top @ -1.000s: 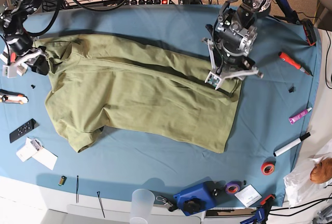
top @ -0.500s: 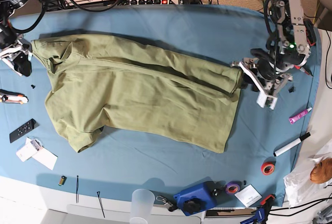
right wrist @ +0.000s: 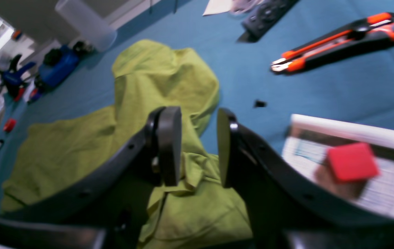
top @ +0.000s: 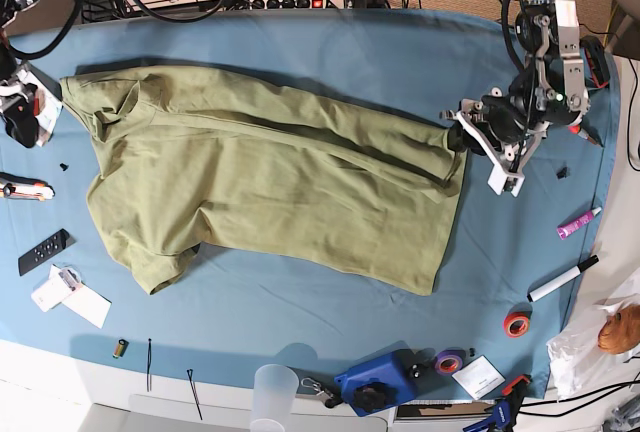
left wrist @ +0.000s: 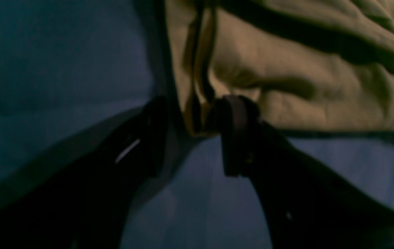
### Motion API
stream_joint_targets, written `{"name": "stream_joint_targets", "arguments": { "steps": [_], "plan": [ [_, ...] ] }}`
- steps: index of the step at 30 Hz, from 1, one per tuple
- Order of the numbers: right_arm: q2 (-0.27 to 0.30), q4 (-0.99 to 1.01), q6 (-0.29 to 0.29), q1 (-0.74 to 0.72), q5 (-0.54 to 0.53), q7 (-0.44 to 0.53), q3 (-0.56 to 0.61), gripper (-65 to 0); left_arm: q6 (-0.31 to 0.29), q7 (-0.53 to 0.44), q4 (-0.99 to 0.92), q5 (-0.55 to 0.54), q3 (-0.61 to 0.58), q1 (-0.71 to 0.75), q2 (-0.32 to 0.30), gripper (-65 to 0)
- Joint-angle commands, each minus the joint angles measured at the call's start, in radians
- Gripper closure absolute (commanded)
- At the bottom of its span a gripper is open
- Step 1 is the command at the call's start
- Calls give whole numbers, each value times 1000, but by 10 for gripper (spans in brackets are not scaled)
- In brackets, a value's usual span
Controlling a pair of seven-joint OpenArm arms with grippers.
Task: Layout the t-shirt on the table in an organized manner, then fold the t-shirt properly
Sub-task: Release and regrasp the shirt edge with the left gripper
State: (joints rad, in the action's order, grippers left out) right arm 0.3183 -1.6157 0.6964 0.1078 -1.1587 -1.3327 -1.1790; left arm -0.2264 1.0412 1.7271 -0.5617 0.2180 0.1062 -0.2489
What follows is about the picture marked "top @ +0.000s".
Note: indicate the pink tube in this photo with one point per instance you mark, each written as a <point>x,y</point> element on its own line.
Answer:
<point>567,229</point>

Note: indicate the purple tape roll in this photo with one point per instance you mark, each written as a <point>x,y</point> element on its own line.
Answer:
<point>449,361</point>

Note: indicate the olive green t-shirt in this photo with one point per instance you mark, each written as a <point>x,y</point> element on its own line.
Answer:
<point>190,155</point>

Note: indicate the orange furry object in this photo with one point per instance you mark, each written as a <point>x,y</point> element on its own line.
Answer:
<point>621,331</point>

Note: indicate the blue orange bar clamp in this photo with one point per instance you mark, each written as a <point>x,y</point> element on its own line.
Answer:
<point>503,414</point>

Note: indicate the blue table cloth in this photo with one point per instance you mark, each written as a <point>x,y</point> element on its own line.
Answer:
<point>233,311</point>

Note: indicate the black zip tie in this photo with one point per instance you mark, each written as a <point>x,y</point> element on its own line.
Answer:
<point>190,375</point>
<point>148,373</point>

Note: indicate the red tape roll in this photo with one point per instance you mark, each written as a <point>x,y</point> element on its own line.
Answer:
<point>516,324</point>

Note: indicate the metal carabiner keyring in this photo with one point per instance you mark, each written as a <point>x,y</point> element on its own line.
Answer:
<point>321,391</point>

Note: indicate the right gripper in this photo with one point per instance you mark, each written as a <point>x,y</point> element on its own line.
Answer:
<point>21,87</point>

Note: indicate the white black marker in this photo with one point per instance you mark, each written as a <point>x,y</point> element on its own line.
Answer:
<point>562,279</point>

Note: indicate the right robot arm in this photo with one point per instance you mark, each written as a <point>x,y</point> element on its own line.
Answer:
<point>12,58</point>

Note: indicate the white paper sheet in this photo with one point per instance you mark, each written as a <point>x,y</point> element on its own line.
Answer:
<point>81,299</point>

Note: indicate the black remote control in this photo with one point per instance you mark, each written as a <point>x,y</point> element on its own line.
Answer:
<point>44,251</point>

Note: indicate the white card package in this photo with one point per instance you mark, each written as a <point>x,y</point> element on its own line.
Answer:
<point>60,285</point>

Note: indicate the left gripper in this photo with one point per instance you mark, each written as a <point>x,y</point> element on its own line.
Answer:
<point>502,128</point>

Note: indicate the small green battery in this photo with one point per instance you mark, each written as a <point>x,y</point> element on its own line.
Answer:
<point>120,348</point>

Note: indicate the orange screwdriver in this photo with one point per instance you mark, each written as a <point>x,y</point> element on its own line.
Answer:
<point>584,134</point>

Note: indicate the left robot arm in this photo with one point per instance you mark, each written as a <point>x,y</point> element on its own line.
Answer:
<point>542,38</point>

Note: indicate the translucent plastic cup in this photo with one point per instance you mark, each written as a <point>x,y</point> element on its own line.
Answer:
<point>274,392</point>

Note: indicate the white plastic bag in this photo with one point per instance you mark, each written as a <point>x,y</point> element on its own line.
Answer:
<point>576,361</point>

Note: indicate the black orange clamp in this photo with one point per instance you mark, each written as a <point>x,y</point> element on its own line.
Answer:
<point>596,59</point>

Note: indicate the small black clip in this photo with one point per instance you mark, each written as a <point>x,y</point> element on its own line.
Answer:
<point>563,173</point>

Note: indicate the orange white utility knife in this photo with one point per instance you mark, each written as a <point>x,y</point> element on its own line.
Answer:
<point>16,187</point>

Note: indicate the white power strip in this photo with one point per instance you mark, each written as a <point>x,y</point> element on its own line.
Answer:
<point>232,5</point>

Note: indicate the blue plastic box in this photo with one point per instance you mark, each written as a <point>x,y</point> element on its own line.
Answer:
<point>376,385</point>

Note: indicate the white paper card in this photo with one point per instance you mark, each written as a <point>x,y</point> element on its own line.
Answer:
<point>478,378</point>

